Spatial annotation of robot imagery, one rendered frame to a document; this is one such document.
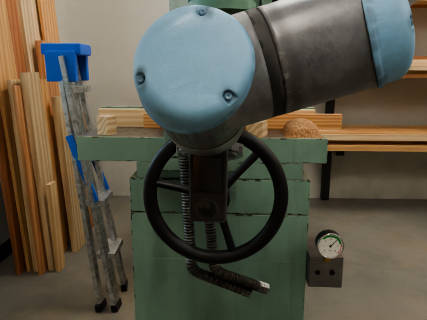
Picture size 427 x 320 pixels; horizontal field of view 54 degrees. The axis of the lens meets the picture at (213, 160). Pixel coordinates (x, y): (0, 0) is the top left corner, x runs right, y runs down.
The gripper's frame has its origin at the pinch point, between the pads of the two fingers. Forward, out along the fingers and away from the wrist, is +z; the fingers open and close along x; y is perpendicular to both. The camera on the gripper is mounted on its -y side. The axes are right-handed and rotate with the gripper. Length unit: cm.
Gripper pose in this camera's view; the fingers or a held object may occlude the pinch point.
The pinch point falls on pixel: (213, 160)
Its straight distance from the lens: 65.6
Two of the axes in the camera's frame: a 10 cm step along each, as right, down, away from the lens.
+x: -10.0, -0.1, 0.5
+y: 0.2, -9.9, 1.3
